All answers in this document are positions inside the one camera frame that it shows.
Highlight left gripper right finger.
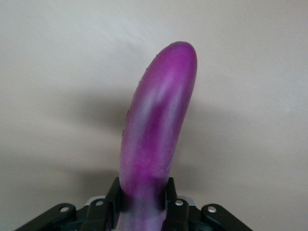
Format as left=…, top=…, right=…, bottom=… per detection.
left=165, top=177, right=251, bottom=231

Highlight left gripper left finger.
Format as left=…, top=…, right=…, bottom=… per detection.
left=14, top=177, right=128, bottom=231

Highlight purple eggplant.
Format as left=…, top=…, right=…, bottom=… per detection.
left=119, top=41, right=198, bottom=231

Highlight brown table cover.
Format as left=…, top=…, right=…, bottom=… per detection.
left=0, top=0, right=308, bottom=231

